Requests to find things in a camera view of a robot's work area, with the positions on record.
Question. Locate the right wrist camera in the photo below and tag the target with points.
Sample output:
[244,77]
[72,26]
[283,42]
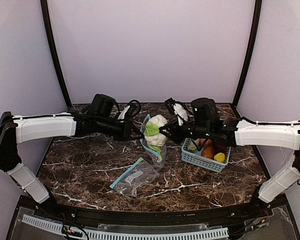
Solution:
[178,109]

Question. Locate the yellow lemon toy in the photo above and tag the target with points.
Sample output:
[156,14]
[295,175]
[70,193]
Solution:
[220,157]

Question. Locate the white cauliflower toy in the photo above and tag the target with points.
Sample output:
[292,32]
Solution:
[154,139]

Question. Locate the orange brown potato toy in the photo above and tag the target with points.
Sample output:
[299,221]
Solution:
[208,150]

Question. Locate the black frame post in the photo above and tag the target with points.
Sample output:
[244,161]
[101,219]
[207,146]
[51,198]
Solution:
[249,52]
[53,52]

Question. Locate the left black frame post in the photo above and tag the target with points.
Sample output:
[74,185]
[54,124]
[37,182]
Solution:
[53,52]

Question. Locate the right black frame post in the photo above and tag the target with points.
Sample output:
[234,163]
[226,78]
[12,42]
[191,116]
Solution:
[249,52]

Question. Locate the light blue plastic basket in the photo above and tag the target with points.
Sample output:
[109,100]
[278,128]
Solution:
[195,158]

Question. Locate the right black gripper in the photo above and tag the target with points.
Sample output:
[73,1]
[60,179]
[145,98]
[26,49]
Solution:
[176,132]

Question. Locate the clear zip bag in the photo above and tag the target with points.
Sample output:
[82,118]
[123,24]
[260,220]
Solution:
[141,173]
[158,158]

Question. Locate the dark red pomegranate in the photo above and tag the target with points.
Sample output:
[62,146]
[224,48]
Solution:
[220,149]

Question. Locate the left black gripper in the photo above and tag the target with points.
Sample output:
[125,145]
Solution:
[128,130]

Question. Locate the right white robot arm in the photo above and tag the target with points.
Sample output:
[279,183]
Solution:
[207,125]

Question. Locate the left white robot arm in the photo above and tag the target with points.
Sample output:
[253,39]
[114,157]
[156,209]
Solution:
[94,118]

